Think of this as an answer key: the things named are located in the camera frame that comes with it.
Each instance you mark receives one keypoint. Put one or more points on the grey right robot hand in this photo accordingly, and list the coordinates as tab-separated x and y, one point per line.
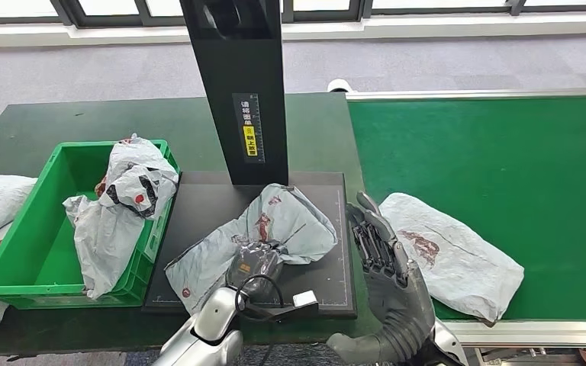
399	303

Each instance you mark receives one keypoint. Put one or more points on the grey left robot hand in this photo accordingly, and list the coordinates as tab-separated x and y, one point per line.
252	268

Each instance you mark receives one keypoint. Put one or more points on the long grey parcel dark lining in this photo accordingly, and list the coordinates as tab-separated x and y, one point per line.
293	222

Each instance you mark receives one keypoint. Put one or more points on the grey parcel brown-red print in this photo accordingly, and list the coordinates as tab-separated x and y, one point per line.
465	268

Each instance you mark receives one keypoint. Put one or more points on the grey parcel black stripes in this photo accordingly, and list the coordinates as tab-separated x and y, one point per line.
116	222

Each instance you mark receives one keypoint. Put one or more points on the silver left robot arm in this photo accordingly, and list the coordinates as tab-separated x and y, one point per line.
212	318

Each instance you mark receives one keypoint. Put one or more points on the green conveyor belt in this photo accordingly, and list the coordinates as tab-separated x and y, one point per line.
475	146

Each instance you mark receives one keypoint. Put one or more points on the white conveyor roller end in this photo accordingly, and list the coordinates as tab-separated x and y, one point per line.
340	86

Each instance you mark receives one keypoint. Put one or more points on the black inbound scanner machine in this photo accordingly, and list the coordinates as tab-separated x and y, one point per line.
237	65

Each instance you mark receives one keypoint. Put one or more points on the black yellow ruler label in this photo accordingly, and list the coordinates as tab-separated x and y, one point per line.
249	129

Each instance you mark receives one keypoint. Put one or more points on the green plastic crate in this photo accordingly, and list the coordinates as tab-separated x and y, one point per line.
35	252

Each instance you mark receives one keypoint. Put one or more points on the dark green table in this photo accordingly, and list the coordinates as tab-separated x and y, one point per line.
45	126

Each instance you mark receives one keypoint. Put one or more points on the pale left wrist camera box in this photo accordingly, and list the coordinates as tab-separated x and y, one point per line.
304	299

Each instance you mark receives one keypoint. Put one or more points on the aluminium conveyor frame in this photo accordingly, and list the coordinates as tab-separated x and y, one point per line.
551	333

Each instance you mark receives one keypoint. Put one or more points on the dark window frame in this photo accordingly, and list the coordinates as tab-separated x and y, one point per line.
141	7

